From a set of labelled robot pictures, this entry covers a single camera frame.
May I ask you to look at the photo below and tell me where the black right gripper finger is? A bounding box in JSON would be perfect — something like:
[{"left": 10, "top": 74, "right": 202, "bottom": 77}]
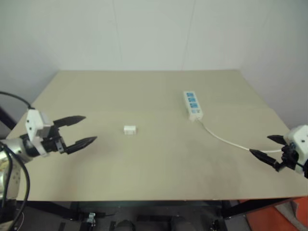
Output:
[
  {"left": 249, "top": 149, "right": 282, "bottom": 172},
  {"left": 267, "top": 135, "right": 288, "bottom": 146}
]

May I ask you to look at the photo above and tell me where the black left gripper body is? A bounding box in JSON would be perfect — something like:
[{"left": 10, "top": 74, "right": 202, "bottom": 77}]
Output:
[{"left": 40, "top": 125, "right": 68, "bottom": 155}]

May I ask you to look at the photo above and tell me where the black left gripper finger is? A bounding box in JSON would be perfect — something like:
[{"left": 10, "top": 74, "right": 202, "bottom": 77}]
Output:
[
  {"left": 52, "top": 115, "right": 87, "bottom": 128},
  {"left": 64, "top": 136, "right": 98, "bottom": 155}
]

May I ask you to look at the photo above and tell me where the white plug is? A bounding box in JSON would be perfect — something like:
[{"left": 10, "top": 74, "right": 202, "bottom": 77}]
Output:
[{"left": 123, "top": 125, "right": 137, "bottom": 136}]

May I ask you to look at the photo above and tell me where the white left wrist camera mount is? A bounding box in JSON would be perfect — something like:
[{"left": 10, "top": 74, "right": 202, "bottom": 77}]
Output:
[{"left": 25, "top": 108, "right": 54, "bottom": 157}]

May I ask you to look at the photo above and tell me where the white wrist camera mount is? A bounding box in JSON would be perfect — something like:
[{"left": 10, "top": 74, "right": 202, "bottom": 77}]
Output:
[
  {"left": 25, "top": 108, "right": 54, "bottom": 157},
  {"left": 286, "top": 124, "right": 308, "bottom": 174}
]

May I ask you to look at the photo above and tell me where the black table frame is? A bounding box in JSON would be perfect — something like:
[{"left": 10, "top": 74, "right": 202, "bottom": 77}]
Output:
[{"left": 14, "top": 197, "right": 298, "bottom": 231}]

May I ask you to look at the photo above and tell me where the dark rounded shape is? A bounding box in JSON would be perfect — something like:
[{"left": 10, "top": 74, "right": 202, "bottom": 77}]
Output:
[{"left": 115, "top": 219, "right": 136, "bottom": 231}]

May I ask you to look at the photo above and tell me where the orange box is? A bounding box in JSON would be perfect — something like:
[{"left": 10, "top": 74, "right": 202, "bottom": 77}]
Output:
[{"left": 237, "top": 197, "right": 308, "bottom": 231}]

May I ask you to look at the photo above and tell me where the white power strip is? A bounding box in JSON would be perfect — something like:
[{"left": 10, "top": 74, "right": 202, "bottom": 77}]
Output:
[{"left": 183, "top": 90, "right": 203, "bottom": 122}]

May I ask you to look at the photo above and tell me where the black side frame bar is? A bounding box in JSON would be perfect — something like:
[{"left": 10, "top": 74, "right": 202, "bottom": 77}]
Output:
[{"left": 0, "top": 105, "right": 17, "bottom": 140}]

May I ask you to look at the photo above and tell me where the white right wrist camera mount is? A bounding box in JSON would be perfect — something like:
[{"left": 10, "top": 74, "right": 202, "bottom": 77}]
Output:
[{"left": 286, "top": 124, "right": 308, "bottom": 174}]

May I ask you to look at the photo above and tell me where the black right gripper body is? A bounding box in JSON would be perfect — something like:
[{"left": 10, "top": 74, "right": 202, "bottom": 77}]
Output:
[{"left": 280, "top": 142, "right": 301, "bottom": 169}]

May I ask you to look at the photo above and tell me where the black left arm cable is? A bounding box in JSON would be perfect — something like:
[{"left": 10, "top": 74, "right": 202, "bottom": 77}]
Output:
[{"left": 0, "top": 90, "right": 33, "bottom": 231}]

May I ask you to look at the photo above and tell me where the white power cable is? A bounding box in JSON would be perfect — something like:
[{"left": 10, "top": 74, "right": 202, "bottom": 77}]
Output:
[{"left": 197, "top": 118, "right": 282, "bottom": 153}]

